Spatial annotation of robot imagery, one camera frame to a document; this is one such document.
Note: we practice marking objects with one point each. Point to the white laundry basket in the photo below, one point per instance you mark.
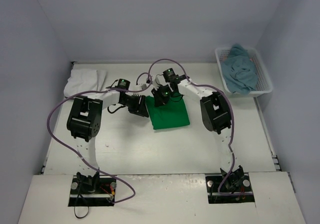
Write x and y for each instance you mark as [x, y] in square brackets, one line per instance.
[264, 84]

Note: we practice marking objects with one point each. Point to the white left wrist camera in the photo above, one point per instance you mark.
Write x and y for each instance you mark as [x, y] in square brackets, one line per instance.
[140, 88]

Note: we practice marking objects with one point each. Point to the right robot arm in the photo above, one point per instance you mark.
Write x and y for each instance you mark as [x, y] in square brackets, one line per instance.
[216, 112]

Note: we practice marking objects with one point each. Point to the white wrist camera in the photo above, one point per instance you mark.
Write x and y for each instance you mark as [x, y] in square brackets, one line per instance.
[156, 82]
[140, 88]

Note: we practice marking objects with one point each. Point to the white t shirt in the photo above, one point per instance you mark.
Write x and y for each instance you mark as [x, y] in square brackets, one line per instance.
[81, 80]

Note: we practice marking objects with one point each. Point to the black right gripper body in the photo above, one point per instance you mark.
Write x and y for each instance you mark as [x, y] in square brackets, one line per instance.
[159, 98]

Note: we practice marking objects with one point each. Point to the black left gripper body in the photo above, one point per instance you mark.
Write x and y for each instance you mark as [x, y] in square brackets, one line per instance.
[139, 105]

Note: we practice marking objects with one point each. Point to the light blue garment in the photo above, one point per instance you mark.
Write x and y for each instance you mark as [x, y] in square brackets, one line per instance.
[239, 71]

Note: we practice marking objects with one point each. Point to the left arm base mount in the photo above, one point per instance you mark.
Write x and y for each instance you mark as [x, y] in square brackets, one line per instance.
[85, 195]

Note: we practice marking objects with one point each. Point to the green t shirt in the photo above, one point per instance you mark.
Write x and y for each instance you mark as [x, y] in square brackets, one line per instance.
[172, 115]

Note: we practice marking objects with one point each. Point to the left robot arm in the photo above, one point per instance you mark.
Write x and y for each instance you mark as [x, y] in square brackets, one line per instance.
[84, 124]

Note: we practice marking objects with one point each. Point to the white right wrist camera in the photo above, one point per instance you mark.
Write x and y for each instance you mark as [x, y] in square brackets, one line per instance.
[156, 82]

